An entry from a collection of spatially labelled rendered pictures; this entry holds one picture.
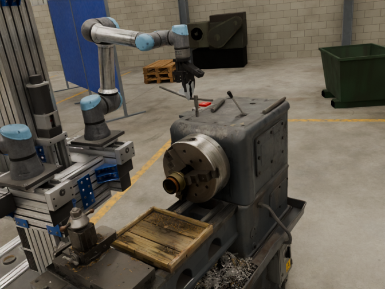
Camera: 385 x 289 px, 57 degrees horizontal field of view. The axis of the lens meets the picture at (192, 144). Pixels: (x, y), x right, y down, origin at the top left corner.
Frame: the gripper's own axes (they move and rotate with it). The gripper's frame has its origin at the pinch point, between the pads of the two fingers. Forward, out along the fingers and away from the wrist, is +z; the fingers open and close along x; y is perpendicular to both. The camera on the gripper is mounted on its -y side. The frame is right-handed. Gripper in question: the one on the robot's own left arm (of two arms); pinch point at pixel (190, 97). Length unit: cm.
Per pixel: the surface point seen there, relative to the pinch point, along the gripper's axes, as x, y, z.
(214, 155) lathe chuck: 19.2, -24.3, 20.0
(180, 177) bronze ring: 33.2, -14.6, 26.7
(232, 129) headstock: 4.9, -26.3, 12.6
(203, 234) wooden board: 41, -29, 47
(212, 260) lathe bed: 33, -28, 67
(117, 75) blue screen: -296, 375, 61
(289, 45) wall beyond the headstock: -934, 294, 101
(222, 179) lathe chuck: 19.1, -27.5, 31.6
